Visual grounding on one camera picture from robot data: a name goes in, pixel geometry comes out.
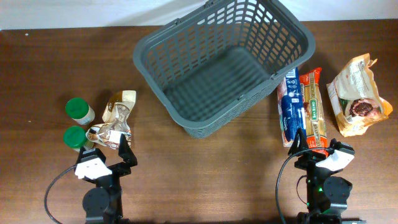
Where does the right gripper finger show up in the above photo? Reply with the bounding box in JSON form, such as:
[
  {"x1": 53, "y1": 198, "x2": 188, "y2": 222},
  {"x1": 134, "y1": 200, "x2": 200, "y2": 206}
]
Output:
[
  {"x1": 288, "y1": 128, "x2": 309, "y2": 156},
  {"x1": 329, "y1": 139, "x2": 355, "y2": 155}
]

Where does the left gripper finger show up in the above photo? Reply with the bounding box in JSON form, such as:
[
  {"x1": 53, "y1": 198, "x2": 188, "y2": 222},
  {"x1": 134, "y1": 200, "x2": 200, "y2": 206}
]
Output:
[
  {"x1": 76, "y1": 147, "x2": 106, "y2": 164},
  {"x1": 118, "y1": 134, "x2": 137, "y2": 167}
]

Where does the green lid jar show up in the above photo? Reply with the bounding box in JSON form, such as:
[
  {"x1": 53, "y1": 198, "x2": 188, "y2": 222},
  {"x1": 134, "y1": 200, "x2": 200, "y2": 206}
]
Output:
[
  {"x1": 65, "y1": 98, "x2": 95, "y2": 125},
  {"x1": 63, "y1": 126, "x2": 94, "y2": 152}
]

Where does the beige brown snack pouch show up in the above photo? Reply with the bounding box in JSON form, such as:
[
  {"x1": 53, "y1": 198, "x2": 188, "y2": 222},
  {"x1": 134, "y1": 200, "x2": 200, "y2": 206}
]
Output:
[{"x1": 86, "y1": 90, "x2": 137, "y2": 149}]

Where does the blue rectangular food box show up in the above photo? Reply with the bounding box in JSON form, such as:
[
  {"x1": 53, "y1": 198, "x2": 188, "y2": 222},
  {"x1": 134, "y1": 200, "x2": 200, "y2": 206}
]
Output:
[{"x1": 277, "y1": 68, "x2": 306, "y2": 147}]

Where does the tan orange snack pouch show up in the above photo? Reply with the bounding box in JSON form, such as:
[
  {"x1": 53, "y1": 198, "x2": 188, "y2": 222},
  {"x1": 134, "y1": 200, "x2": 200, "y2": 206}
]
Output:
[{"x1": 326, "y1": 54, "x2": 393, "y2": 137}]

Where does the red orange pasta packet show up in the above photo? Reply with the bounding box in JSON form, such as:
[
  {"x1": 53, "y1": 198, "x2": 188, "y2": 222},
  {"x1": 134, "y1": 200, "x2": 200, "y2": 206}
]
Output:
[{"x1": 299, "y1": 67, "x2": 329, "y2": 157}]

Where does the grey plastic shopping basket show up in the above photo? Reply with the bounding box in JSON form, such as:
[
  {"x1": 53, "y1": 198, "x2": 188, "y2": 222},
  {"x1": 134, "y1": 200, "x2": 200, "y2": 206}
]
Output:
[{"x1": 133, "y1": 0, "x2": 316, "y2": 138}]

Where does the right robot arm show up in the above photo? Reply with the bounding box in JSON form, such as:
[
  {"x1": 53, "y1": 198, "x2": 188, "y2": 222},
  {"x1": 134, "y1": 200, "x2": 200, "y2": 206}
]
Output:
[{"x1": 288, "y1": 129, "x2": 355, "y2": 223}]

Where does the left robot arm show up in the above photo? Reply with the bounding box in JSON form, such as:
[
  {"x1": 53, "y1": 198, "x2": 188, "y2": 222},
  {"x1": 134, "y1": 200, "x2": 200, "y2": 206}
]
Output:
[{"x1": 75, "y1": 134, "x2": 137, "y2": 224}]

